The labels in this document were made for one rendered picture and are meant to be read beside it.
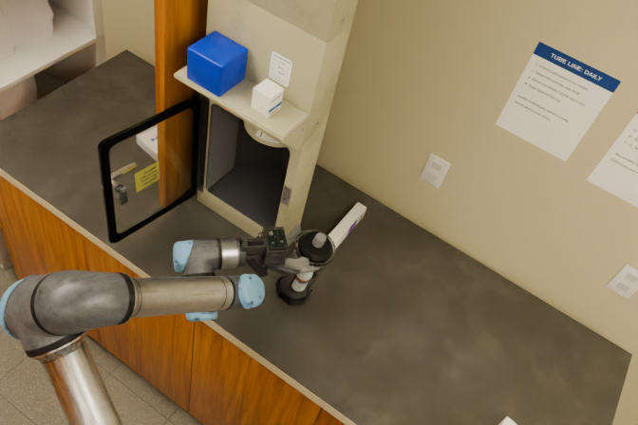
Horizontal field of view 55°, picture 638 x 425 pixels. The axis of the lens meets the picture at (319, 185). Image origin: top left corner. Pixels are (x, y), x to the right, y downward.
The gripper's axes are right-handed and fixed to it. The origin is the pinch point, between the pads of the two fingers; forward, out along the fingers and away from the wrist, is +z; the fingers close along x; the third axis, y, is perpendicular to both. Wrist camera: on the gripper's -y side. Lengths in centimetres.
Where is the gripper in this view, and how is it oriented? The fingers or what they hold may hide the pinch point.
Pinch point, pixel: (312, 251)
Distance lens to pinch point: 160.0
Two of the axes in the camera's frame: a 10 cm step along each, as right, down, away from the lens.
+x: -2.2, -7.9, 5.8
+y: 2.3, -6.2, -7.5
